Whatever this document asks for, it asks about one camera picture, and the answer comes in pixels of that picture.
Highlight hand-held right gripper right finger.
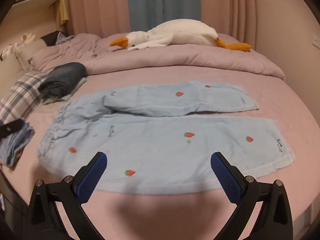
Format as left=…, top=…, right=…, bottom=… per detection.
left=210, top=151, right=293, bottom=240

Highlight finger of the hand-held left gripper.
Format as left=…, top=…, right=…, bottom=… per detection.
left=0, top=119, right=25, bottom=138

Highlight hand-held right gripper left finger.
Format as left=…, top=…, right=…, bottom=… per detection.
left=26, top=151, right=108, bottom=240

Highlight light blue strawberry pants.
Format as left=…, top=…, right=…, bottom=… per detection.
left=37, top=80, right=296, bottom=196

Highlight folded blue garment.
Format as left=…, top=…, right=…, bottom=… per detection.
left=0, top=122, right=35, bottom=168

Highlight plaid pillow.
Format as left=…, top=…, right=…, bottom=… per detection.
left=0, top=70, right=54, bottom=128

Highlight folded dark blue jeans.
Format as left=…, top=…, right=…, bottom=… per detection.
left=38, top=62, right=87, bottom=100

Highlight beige pillow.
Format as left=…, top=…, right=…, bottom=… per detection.
left=14, top=39, right=48, bottom=70

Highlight small white plush toy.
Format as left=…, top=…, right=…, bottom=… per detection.
left=0, top=33, right=35, bottom=60

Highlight dark cloth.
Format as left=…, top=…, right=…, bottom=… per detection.
left=40, top=31, right=65, bottom=47

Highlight grey patterned pillow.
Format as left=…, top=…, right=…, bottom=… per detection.
left=56, top=32, right=75, bottom=45

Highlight yellow hanging cloth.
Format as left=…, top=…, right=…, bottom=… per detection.
left=58, top=0, right=69, bottom=27

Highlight lilac comforter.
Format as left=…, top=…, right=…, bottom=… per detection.
left=31, top=32, right=286, bottom=82

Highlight white goose plush toy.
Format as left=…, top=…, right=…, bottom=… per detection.
left=109, top=19, right=252, bottom=53

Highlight blue curtain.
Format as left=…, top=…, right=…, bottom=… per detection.
left=126, top=0, right=202, bottom=30

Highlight white wall shelf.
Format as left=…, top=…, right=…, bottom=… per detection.
left=10, top=0, right=63, bottom=30

